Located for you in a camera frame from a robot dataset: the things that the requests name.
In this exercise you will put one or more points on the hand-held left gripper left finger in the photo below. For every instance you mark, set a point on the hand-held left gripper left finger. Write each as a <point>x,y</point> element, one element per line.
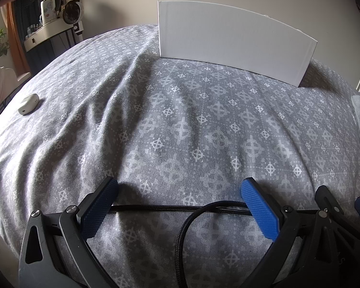
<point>97,213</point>

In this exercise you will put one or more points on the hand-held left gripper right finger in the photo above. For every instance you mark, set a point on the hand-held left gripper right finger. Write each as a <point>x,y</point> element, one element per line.
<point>259,213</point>

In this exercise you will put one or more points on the white cardboard box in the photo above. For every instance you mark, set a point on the white cardboard box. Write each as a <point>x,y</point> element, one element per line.
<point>228,39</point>

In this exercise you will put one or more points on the grey patterned blanket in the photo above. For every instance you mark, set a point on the grey patterned blanket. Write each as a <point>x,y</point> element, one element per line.
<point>168,126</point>

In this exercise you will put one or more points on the white earbud case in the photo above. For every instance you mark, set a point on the white earbud case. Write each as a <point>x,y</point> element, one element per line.
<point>28,104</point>

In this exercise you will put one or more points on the white shell-shaped chair back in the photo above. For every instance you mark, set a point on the white shell-shaped chair back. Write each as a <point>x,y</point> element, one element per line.
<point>0,87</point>

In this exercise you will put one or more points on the dark blue curtain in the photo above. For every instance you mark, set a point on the dark blue curtain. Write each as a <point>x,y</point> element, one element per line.
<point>37,57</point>

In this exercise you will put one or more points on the white rounded shelf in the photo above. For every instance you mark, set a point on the white rounded shelf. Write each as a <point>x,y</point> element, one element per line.
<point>48,34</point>

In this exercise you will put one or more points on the orange curtain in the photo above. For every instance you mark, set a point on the orange curtain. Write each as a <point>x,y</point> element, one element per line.
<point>16,45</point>

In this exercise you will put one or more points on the small black desk fan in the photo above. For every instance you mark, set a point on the small black desk fan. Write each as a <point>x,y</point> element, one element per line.
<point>72,11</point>

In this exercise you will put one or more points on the white appliance with buttons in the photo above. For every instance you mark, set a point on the white appliance with buttons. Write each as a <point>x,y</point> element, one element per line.
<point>49,10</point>

